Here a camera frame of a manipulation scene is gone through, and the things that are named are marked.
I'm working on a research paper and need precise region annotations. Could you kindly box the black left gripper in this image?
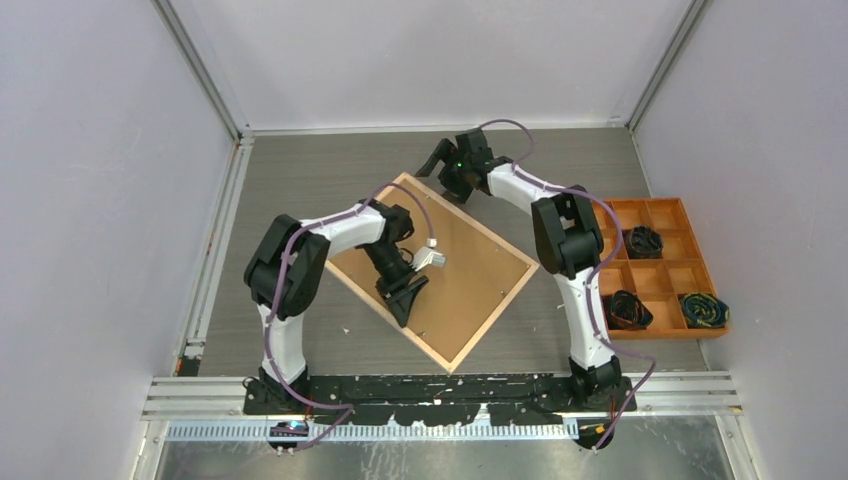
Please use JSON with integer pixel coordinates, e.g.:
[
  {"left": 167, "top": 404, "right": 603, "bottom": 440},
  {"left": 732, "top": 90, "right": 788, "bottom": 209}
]
[{"left": 361, "top": 241, "right": 428, "bottom": 326}]

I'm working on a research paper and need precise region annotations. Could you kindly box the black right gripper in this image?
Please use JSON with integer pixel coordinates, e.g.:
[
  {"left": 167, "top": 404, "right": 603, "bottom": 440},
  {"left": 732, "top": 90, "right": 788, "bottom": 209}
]
[{"left": 419, "top": 138, "right": 475, "bottom": 204}]

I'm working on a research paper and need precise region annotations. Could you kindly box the black yellow coiled roll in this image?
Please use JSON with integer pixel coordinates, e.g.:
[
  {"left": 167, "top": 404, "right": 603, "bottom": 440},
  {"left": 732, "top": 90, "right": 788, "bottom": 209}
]
[{"left": 679, "top": 292, "right": 730, "bottom": 329}]

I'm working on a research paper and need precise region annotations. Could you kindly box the aluminium front rail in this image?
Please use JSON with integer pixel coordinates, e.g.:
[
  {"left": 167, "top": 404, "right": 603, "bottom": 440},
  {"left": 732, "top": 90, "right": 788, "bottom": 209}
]
[{"left": 142, "top": 371, "right": 742, "bottom": 447}]

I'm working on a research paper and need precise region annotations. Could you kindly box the black coiled roll lower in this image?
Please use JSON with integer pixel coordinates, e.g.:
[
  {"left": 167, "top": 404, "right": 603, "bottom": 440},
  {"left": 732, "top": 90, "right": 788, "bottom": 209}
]
[{"left": 602, "top": 290, "right": 654, "bottom": 331}]

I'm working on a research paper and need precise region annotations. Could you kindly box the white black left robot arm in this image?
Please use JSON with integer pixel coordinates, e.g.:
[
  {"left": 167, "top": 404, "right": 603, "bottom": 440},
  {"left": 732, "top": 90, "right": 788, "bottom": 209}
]
[{"left": 244, "top": 200, "right": 428, "bottom": 414}]

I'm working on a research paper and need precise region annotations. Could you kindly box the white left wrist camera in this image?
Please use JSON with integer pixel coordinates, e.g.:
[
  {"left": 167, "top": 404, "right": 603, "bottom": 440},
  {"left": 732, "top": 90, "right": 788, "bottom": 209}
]
[{"left": 411, "top": 238, "right": 446, "bottom": 271}]

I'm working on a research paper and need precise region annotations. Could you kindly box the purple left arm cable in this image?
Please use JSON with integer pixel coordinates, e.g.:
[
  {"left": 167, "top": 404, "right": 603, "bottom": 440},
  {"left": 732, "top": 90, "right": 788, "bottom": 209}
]
[{"left": 262, "top": 182, "right": 437, "bottom": 453}]

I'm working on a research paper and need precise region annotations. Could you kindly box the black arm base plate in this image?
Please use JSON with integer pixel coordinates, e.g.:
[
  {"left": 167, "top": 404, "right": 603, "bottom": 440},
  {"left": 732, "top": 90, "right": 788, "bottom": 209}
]
[{"left": 241, "top": 373, "right": 632, "bottom": 427}]

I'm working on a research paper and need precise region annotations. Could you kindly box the brown fibreboard backing board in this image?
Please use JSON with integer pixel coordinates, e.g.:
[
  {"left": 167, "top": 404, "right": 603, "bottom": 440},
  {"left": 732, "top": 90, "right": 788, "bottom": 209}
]
[{"left": 337, "top": 182, "right": 531, "bottom": 364}]

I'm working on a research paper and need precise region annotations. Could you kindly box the black coiled roll upper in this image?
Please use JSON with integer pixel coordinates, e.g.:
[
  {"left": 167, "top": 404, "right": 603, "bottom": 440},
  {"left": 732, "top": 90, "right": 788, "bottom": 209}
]
[{"left": 623, "top": 225, "right": 664, "bottom": 259}]

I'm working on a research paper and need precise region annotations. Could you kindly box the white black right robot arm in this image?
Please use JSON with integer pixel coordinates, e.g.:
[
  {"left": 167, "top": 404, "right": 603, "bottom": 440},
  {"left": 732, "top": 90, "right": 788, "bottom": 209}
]
[{"left": 416, "top": 129, "right": 622, "bottom": 411}]

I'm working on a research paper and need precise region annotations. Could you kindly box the orange compartment tray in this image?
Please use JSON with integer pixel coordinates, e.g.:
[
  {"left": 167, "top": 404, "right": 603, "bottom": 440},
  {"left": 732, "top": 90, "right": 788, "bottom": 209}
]
[{"left": 593, "top": 198, "right": 728, "bottom": 340}]

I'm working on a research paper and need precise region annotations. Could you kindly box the light wooden picture frame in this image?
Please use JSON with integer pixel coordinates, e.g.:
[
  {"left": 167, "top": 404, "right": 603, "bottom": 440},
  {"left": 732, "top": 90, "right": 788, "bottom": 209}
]
[{"left": 325, "top": 172, "right": 541, "bottom": 375}]

